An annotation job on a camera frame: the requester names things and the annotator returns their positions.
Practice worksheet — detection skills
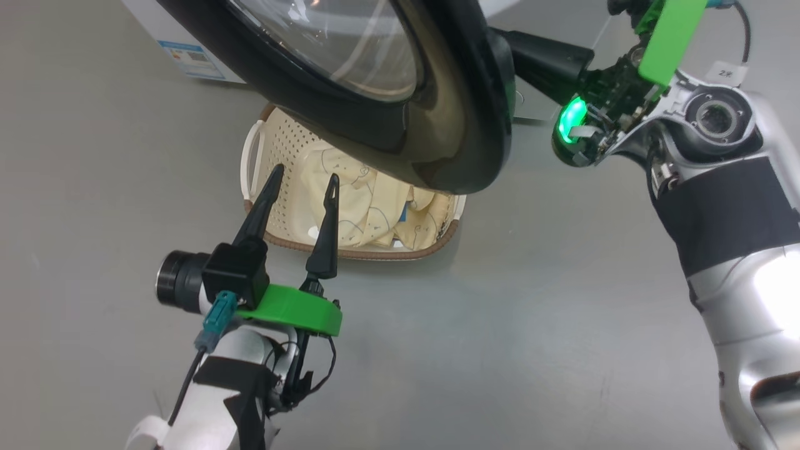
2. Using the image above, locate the cream garment with bear drawing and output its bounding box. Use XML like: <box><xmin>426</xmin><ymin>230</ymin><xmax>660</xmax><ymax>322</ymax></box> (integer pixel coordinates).
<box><xmin>300</xmin><ymin>141</ymin><xmax>413</xmax><ymax>248</ymax></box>

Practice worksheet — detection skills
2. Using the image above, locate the left camera cable teal connector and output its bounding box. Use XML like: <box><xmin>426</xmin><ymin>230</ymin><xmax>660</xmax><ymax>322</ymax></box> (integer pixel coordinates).
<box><xmin>166</xmin><ymin>291</ymin><xmax>239</xmax><ymax>432</ymax></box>

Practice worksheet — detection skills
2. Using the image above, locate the cream perforated laundry basket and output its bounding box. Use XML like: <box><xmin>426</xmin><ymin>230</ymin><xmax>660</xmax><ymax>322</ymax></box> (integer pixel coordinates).
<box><xmin>241</xmin><ymin>103</ymin><xmax>466</xmax><ymax>262</ymax></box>

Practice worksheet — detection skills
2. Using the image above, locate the right camera cable teal connector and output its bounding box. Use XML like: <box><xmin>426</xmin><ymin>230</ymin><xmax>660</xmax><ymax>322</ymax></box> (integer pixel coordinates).
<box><xmin>706</xmin><ymin>0</ymin><xmax>751</xmax><ymax>86</ymax></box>

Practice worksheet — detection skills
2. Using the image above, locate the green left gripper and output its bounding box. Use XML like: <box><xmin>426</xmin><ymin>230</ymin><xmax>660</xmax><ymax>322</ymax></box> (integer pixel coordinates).
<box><xmin>232</xmin><ymin>164</ymin><xmax>343</xmax><ymax>338</ymax></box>

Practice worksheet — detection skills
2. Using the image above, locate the camera cable teal connector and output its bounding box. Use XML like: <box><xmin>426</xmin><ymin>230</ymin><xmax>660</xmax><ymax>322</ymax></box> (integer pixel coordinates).
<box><xmin>166</xmin><ymin>291</ymin><xmax>239</xmax><ymax>432</ymax></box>
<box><xmin>706</xmin><ymin>0</ymin><xmax>751</xmax><ymax>86</ymax></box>

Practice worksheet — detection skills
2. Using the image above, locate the blue white energy label sticker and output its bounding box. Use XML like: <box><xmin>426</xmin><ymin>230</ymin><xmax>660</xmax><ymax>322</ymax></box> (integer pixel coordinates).
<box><xmin>157</xmin><ymin>41</ymin><xmax>227</xmax><ymax>82</ymax></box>

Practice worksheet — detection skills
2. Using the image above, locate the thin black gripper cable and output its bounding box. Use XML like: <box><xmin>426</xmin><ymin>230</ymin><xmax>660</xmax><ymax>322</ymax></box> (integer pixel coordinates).
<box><xmin>266</xmin><ymin>328</ymin><xmax>338</xmax><ymax>413</ymax></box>

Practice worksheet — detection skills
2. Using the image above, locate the black glass washing machine door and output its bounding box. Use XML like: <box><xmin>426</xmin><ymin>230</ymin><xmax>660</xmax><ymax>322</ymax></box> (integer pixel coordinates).
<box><xmin>156</xmin><ymin>0</ymin><xmax>516</xmax><ymax>196</ymax></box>

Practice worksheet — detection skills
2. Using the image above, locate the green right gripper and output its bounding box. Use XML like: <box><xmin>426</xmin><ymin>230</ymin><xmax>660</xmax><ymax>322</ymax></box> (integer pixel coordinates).
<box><xmin>500</xmin><ymin>0</ymin><xmax>708</xmax><ymax>168</ymax></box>

